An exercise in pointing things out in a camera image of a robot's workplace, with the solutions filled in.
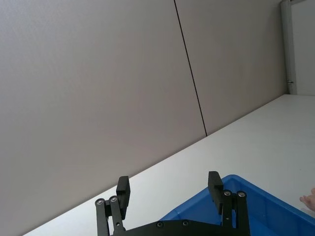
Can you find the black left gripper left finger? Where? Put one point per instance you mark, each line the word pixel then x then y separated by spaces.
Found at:
pixel 123 196

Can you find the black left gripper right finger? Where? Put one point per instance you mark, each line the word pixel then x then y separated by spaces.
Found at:
pixel 230 209

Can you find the person's hand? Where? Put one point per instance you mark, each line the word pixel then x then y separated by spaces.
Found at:
pixel 309 199

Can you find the blue plastic bin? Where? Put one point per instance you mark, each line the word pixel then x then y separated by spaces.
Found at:
pixel 265 211

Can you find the pale grey door frame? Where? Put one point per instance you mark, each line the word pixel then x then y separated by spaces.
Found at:
pixel 286 46

